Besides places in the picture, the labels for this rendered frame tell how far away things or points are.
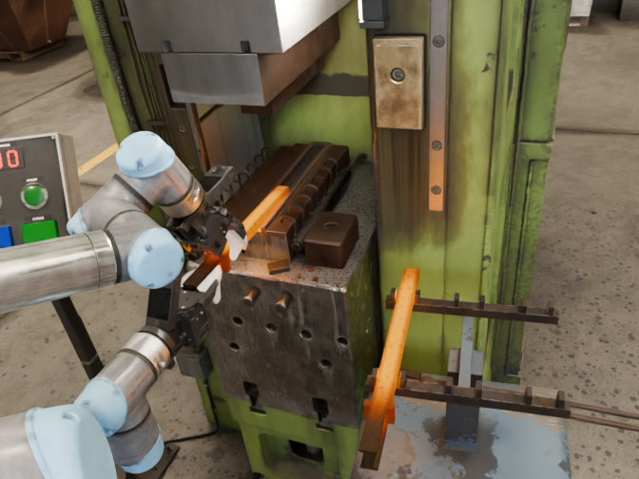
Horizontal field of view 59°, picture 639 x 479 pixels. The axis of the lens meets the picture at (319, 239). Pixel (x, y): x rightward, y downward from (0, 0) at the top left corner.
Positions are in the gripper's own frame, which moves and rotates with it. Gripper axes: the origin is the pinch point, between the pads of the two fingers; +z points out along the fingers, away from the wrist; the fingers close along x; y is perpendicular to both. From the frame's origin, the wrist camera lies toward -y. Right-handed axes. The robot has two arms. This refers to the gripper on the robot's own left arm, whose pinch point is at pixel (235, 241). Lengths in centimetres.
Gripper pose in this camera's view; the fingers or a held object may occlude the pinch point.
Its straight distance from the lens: 114.9
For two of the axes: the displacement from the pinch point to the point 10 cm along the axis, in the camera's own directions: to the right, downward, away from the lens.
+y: -2.6, 8.9, -3.8
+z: 2.7, 4.5, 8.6
